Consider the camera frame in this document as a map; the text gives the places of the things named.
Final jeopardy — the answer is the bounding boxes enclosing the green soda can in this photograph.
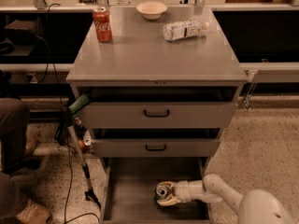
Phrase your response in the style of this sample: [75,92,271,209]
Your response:
[155,184,170,201]

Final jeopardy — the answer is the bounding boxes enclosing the red cola can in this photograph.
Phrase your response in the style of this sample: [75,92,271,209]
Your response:
[93,7,112,42]

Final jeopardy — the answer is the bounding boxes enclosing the grey drawer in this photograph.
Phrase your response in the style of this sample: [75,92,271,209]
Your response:
[99,157,212,224]
[92,128,221,158]
[79,87,236,129]

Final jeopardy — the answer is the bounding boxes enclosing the orange can on floor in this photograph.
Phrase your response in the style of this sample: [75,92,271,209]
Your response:
[78,139,91,150]

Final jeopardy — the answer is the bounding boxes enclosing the black cable on floor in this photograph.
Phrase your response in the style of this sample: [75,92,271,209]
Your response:
[35,3,101,224]

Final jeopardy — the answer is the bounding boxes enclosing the grey bottom drawer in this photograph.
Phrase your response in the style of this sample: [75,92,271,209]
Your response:
[99,157,212,224]

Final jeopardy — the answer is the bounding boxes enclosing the clear plastic water bottle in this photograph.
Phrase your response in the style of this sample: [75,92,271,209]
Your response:
[163,20,209,41]

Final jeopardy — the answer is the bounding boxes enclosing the dark box on shelf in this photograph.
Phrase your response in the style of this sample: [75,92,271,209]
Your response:
[4,20,38,45]

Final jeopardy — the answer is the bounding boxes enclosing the white bowl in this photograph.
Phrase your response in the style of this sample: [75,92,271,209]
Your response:
[136,1,167,21]

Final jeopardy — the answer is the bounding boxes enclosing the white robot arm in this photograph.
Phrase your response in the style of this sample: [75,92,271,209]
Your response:
[155,173,295,224]

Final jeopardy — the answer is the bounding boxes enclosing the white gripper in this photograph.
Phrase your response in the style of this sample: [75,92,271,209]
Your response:
[157,180,205,206]

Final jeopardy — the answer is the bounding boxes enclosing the grey top drawer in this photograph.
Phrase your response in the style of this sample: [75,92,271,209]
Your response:
[79,87,236,129]

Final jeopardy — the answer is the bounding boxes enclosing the grey metal drawer cabinet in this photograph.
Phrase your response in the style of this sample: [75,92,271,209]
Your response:
[65,5,249,224]

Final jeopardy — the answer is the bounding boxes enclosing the tan shoe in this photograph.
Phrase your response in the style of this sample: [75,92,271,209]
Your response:
[15,199,51,224]

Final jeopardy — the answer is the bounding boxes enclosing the person's brown trouser leg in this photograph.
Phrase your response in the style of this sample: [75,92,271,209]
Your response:
[0,98,29,219]

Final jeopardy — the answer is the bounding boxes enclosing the brown shoe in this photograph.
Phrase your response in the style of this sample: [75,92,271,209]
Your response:
[23,139,38,157]

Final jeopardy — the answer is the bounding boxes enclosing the grabber tool with green handle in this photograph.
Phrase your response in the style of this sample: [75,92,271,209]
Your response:
[55,94,101,208]

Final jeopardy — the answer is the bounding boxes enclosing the grey middle drawer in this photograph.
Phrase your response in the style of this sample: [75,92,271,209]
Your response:
[92,128,221,158]

